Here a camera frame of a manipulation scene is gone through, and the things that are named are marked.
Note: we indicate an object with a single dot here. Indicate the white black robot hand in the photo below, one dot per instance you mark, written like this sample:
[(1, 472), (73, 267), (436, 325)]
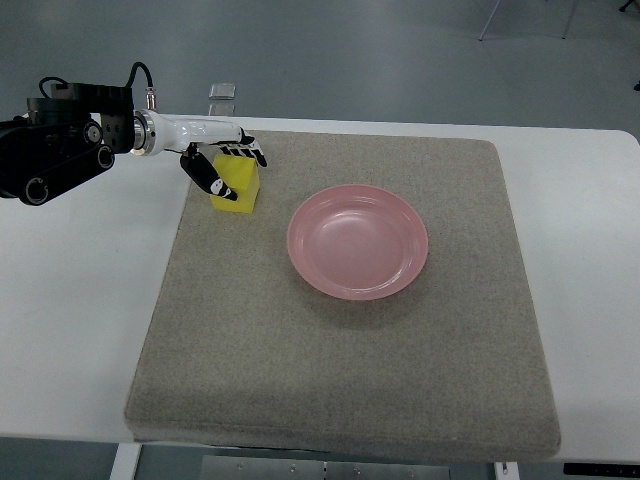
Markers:
[(187, 136)]

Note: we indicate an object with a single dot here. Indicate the yellow foam block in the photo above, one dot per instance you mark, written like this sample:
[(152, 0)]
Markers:
[(241, 175)]

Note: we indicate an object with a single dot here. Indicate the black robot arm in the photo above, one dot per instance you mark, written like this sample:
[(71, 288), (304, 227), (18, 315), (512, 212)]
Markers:
[(69, 136)]

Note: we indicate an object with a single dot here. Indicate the pink plate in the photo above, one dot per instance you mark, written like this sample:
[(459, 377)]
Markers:
[(357, 242)]

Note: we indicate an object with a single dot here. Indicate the beige fabric mat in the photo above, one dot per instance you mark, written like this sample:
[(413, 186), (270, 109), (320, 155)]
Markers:
[(241, 351)]

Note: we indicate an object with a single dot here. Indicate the white table leg left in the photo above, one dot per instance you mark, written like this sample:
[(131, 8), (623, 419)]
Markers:
[(125, 463)]

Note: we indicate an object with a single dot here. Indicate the metal chair legs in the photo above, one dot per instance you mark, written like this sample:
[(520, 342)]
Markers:
[(528, 19)]

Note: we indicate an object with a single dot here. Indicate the metal table base plate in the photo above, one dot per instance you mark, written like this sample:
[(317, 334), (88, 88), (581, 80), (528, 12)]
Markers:
[(226, 467)]

